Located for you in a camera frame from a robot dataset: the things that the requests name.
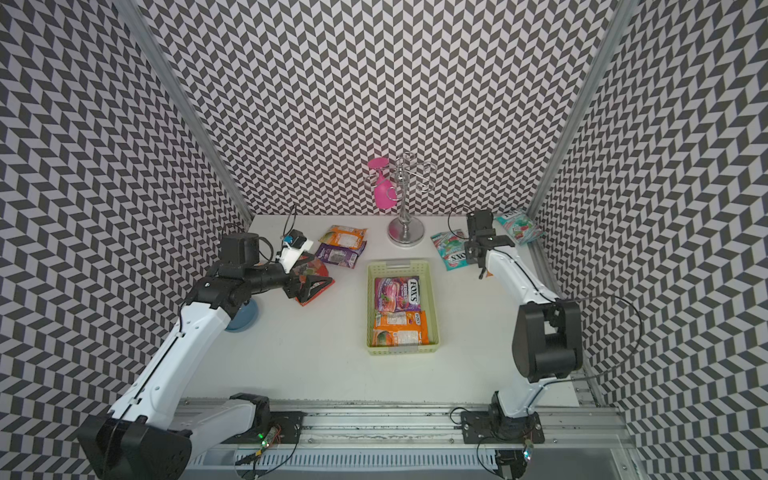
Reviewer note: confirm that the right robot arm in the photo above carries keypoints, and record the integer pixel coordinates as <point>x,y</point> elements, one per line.
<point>547,340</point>

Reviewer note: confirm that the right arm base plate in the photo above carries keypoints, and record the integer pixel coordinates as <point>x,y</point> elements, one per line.
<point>480,426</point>

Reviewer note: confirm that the orange candy bag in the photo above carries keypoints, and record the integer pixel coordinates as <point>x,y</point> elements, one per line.
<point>344,237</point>

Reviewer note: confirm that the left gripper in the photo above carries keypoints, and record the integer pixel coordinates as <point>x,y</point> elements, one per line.
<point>305,292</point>

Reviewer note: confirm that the pink purple Fox's berries bag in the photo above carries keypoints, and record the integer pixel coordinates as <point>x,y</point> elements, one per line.
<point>397,294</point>

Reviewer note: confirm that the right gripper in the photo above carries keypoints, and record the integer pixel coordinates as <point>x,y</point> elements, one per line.
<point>468,253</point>

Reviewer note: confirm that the aluminium front rail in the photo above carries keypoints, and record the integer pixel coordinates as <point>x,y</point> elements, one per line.
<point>381,425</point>

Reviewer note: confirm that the red 100 candy bag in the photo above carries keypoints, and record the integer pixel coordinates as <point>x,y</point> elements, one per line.
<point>325,281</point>

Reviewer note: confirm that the blue bowl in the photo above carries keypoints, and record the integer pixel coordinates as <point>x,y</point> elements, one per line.
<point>245,317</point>

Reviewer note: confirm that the light green plastic basket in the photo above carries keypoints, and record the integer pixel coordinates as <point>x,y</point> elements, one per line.
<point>403,268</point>

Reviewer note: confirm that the teal mint bag in corner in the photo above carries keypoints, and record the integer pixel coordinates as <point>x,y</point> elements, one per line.
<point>520,228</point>

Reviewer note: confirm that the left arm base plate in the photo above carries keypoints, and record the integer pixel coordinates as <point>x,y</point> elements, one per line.
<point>285,427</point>

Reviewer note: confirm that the chrome glass holder stand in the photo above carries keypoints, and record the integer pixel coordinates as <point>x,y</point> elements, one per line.
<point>411,176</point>

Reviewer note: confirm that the teal Fox's mint bag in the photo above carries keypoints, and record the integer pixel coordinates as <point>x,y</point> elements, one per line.
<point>451,249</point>

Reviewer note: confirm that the pink plastic wine glass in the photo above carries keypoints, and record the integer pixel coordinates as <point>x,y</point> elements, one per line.
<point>385,196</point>

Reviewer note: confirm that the orange Fox's fruits bag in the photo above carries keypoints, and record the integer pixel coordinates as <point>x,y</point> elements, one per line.
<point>407,328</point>

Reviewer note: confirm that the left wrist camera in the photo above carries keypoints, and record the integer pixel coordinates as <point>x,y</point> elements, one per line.
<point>294,244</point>

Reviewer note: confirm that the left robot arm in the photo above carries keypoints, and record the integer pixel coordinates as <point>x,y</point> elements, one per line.
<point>136,438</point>

